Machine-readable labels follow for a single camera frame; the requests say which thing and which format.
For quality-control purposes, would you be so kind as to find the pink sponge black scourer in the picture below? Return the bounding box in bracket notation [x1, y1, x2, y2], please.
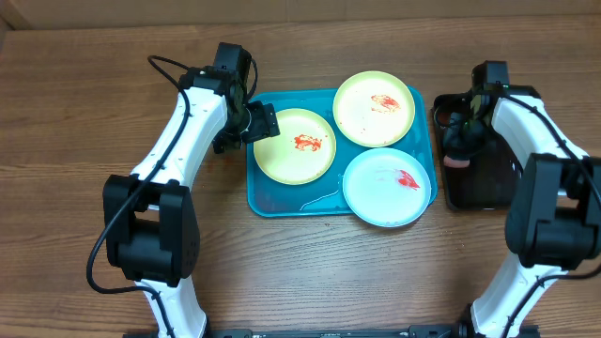
[443, 156, 470, 169]

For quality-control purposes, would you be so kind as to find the yellow plate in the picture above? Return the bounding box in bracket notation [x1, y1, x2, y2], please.
[332, 70, 416, 147]
[253, 108, 337, 185]

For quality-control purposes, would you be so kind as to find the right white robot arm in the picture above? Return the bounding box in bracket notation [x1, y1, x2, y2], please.
[432, 83, 600, 337]

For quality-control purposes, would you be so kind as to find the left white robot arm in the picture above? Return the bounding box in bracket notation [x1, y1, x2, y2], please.
[91, 67, 280, 337]

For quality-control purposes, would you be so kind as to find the black plastic tray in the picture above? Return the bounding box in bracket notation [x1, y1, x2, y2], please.
[431, 94, 522, 210]

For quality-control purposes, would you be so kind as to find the teal plastic tray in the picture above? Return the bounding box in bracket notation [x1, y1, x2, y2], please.
[246, 87, 438, 218]

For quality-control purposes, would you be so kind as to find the light blue plate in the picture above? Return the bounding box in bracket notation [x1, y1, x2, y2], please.
[342, 147, 432, 228]

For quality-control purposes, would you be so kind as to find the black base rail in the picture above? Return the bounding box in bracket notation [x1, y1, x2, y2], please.
[205, 325, 478, 338]

